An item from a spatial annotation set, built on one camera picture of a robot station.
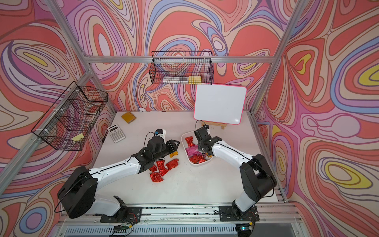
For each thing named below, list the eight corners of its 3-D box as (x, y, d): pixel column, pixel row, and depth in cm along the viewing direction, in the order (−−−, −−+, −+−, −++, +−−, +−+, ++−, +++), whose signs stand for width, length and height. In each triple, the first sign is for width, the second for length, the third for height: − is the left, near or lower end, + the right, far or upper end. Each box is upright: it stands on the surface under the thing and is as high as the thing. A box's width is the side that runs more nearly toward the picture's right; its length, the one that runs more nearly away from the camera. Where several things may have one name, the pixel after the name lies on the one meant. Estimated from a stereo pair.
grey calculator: (114, 144, 103) (113, 142, 101) (106, 130, 111) (105, 128, 109) (126, 137, 107) (125, 135, 105) (117, 124, 115) (116, 122, 113)
